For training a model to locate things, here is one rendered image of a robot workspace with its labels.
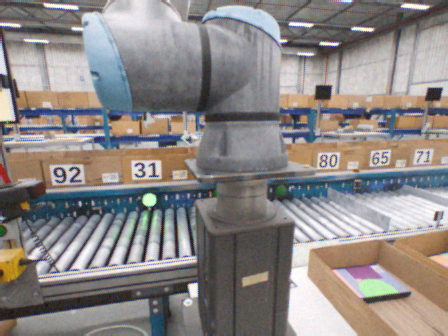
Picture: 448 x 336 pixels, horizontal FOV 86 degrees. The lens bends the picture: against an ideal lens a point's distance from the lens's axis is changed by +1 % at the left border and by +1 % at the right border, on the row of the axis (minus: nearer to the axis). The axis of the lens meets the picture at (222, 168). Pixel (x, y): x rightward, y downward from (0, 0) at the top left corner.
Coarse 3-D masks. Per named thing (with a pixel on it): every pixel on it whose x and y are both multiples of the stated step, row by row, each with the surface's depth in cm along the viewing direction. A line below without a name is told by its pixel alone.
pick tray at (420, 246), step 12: (396, 240) 84; (408, 240) 86; (420, 240) 88; (432, 240) 90; (444, 240) 92; (408, 252) 79; (420, 252) 89; (432, 252) 91; (432, 264) 73; (444, 276) 70
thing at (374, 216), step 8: (328, 192) 156; (336, 192) 148; (336, 200) 148; (344, 200) 141; (352, 200) 135; (352, 208) 135; (360, 208) 129; (368, 208) 124; (368, 216) 124; (376, 216) 119; (384, 216) 115; (376, 224) 119; (384, 224) 115
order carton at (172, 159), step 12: (132, 156) 134; (144, 156) 135; (156, 156) 137; (168, 156) 138; (180, 156) 139; (168, 168) 139; (180, 168) 141; (132, 180) 137; (144, 180) 138; (156, 180) 140; (168, 180) 141; (180, 180) 143; (192, 180) 144
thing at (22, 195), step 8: (8, 184) 68; (16, 184) 68; (24, 184) 67; (32, 184) 68; (40, 184) 71; (0, 192) 65; (8, 192) 66; (16, 192) 66; (24, 192) 67; (32, 192) 67; (40, 192) 70; (0, 200) 66; (8, 200) 66; (16, 200) 67; (24, 200) 67; (32, 200) 68; (8, 208) 68; (16, 208) 69; (24, 208) 70; (8, 216) 68; (16, 216) 68
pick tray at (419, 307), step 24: (312, 264) 77; (336, 264) 82; (360, 264) 85; (384, 264) 83; (408, 264) 75; (336, 288) 66; (408, 288) 74; (432, 288) 68; (360, 312) 58; (384, 312) 65; (408, 312) 65; (432, 312) 65
